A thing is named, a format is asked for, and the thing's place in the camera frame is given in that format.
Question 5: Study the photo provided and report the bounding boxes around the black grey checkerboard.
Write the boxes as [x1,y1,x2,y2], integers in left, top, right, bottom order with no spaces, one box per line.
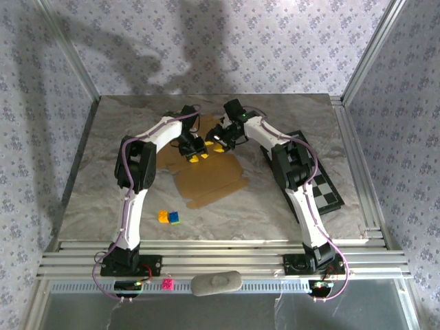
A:
[259,129,344,224]

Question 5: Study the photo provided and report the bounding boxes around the brown cardboard paper box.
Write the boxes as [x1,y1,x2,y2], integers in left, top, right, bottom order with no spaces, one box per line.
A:
[156,115,249,210]

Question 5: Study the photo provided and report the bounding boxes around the aluminium corner post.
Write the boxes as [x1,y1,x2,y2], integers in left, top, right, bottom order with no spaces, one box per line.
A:
[34,0,102,104]
[340,0,412,104]

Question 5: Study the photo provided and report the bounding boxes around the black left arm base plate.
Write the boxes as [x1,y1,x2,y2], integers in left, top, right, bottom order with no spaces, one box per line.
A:
[100,254,162,277]

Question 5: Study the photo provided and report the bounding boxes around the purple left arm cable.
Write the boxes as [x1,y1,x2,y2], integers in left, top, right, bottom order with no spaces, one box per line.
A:
[91,104,202,304]

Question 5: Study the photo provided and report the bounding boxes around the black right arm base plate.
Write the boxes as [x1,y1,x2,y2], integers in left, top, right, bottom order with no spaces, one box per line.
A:
[283,253,346,276]

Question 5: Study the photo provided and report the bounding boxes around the aluminium frame rails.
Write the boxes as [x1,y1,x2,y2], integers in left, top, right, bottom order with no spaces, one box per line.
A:
[36,239,413,280]

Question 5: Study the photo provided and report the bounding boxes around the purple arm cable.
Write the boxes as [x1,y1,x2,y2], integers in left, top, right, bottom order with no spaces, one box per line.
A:
[91,104,202,304]
[245,106,350,304]

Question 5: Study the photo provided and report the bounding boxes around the grey oval stone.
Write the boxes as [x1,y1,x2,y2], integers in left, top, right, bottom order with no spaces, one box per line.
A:
[190,270,243,297]

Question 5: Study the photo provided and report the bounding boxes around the grey slotted cable duct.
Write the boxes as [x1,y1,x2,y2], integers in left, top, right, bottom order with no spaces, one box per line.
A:
[50,278,403,295]

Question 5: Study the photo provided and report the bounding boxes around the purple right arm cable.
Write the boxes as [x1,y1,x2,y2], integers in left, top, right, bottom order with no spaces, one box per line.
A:
[245,106,350,304]

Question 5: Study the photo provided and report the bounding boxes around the aluminium side rail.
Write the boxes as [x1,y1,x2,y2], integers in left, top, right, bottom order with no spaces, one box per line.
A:
[47,98,100,252]
[329,96,393,248]

